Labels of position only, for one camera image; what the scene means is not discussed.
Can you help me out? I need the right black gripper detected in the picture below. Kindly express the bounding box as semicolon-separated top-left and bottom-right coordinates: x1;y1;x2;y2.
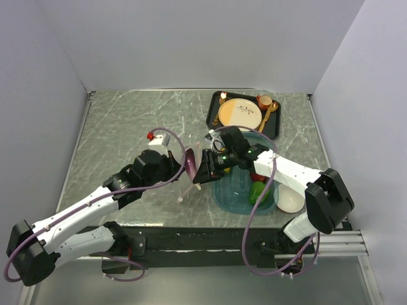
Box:
193;149;237;185

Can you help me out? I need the purple eggplant toy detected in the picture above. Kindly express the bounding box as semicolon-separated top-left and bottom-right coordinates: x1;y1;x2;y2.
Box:
184;148;202;191

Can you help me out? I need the clear zip top bag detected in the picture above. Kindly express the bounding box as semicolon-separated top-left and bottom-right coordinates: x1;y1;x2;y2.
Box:
168;137;202;203

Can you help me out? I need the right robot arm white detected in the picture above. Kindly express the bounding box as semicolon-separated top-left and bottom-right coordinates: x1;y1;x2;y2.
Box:
193;126;354;253

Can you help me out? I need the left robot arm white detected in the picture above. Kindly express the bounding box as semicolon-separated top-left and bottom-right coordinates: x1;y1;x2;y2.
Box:
4;149;184;287

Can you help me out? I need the teal plastic food container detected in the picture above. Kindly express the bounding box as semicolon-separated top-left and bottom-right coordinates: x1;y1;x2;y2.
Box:
211;132;279;216

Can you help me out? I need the red apple toy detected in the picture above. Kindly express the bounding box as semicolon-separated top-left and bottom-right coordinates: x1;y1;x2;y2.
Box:
250;173;268;183

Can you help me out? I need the green bell pepper toy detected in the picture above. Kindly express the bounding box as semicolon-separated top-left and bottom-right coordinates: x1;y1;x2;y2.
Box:
249;181;270;206

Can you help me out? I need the cream orange plate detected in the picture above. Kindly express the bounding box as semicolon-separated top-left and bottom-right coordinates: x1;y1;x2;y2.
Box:
219;98;262;129

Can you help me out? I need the gold fork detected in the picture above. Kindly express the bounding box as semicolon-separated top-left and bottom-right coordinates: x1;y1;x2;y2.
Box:
212;95;226;126

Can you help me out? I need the white bowl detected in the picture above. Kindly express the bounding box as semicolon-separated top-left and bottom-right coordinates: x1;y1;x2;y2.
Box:
277;184;305;214

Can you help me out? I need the orange small cup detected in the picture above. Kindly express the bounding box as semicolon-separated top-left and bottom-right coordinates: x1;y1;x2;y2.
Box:
256;95;273;111

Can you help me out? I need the gold spoon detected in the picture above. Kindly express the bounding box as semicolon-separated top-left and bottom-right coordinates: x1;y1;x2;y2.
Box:
258;102;279;133

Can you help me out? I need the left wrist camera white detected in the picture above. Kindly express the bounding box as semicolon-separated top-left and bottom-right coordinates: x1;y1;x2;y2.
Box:
147;132;170;156

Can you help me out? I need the black base frame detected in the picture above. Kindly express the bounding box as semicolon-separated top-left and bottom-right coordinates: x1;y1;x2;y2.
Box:
88;222;315;271

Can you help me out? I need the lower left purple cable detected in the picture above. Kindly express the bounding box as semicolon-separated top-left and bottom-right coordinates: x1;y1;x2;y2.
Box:
101;250;147;283

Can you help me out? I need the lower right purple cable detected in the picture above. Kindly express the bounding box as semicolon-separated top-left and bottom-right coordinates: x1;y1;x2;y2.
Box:
276;234;321;280

